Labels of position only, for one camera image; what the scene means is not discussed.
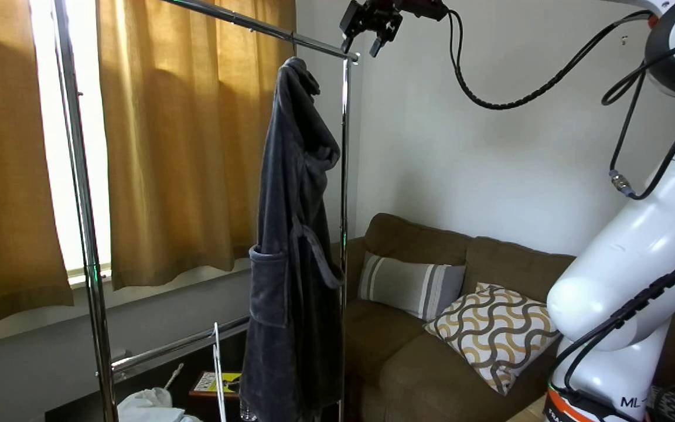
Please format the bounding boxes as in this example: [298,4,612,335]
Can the mustard curtain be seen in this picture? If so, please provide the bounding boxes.
[0,0,75,342]
[96,0,297,291]

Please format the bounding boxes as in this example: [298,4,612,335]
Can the dark wooden box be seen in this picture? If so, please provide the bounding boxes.
[187,389,243,422]

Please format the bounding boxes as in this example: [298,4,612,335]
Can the dark grey bathrobe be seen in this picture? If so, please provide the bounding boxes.
[238,56,345,422]

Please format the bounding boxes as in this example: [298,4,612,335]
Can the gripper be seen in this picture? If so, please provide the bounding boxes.
[339,0,450,58]

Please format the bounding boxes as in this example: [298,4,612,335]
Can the white cloth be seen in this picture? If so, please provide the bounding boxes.
[116,387,202,422]

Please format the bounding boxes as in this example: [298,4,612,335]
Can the white clothes hanger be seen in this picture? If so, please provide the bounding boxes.
[212,321,228,422]

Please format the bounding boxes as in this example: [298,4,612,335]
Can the grey striped pillow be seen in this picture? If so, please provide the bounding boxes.
[357,252,467,322]

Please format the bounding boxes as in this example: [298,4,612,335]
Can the brown sofa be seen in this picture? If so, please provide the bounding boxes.
[330,212,675,422]

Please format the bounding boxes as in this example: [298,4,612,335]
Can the window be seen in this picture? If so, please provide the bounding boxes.
[28,0,113,287]

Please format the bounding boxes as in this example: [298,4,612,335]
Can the yellow book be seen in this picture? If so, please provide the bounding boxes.
[192,370,243,394]

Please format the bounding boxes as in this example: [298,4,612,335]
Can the wave patterned pillow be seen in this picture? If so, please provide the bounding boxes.
[424,283,562,397]

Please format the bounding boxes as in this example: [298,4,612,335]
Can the chrome clothes rack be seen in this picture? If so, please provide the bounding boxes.
[50,0,362,422]

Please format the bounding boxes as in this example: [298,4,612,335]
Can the chrome hanging rod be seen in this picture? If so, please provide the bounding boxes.
[159,0,362,64]
[110,315,251,377]

